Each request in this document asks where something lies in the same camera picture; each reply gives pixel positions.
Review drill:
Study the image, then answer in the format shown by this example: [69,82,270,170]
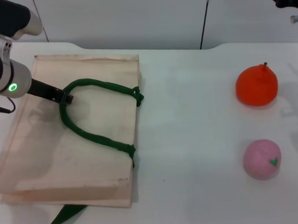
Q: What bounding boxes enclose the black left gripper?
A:
[27,77,74,107]

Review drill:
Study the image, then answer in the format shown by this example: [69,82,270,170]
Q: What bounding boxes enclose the cream canvas handbag green handles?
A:
[0,49,153,224]

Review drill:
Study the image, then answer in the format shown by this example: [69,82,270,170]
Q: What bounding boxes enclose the orange toy fruit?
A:
[234,61,280,108]

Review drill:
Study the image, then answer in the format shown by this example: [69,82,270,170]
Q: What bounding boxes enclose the pink toy peach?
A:
[242,138,283,182]

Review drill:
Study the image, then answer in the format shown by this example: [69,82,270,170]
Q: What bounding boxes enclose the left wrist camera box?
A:
[0,0,44,42]

